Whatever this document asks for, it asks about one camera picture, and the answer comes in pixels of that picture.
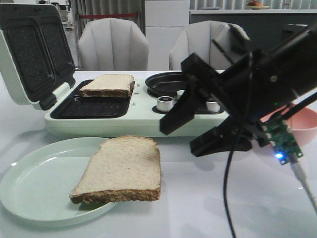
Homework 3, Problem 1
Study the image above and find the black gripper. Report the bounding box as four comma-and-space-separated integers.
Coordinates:
159, 48, 317, 158

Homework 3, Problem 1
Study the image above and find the pink bowl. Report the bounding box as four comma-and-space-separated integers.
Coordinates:
287, 108, 317, 146

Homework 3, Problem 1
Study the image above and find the bread slice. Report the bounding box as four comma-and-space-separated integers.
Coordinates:
79, 74, 135, 98
69, 135, 161, 204

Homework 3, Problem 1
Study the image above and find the green breakfast maker lid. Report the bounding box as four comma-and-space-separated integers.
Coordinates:
0, 3, 75, 111

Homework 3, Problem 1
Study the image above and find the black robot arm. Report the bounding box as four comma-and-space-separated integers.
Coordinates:
159, 23, 317, 156

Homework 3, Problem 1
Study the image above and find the green breakfast maker base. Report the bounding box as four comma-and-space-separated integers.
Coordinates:
44, 78, 231, 138

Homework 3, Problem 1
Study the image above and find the right silver control knob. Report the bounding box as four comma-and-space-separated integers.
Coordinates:
206, 100, 220, 114

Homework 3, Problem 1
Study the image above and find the silver control knob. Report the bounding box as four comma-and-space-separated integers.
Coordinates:
157, 96, 174, 112
206, 100, 220, 114

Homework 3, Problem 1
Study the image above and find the left silver control knob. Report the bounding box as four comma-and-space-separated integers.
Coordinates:
157, 96, 174, 112

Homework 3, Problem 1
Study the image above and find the black round frying pan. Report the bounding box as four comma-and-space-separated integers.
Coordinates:
145, 71, 188, 97

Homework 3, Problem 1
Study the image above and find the right green circuit board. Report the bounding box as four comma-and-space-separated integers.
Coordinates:
263, 117, 303, 165

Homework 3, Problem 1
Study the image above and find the right grey chair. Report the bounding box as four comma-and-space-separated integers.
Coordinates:
169, 20, 250, 70

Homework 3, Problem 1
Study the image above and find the grey chair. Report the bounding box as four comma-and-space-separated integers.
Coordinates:
78, 18, 149, 71
169, 20, 250, 70

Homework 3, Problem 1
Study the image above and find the dark counter with white top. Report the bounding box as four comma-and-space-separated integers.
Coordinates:
191, 10, 317, 52

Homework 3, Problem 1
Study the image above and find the white cabinet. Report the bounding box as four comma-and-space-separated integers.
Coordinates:
145, 0, 190, 71

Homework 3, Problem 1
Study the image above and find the fruit plate on counter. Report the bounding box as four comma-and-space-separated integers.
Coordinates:
246, 0, 270, 10

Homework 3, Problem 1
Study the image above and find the left grey chair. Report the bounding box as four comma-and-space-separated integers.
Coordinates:
78, 18, 149, 71

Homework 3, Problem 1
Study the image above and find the red barrier tape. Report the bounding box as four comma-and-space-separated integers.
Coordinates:
79, 12, 139, 19

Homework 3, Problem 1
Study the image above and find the green round plate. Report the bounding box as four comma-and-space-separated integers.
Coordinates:
0, 137, 116, 227

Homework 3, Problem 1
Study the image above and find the grey usb cable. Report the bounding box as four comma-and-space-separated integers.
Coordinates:
289, 160, 317, 214

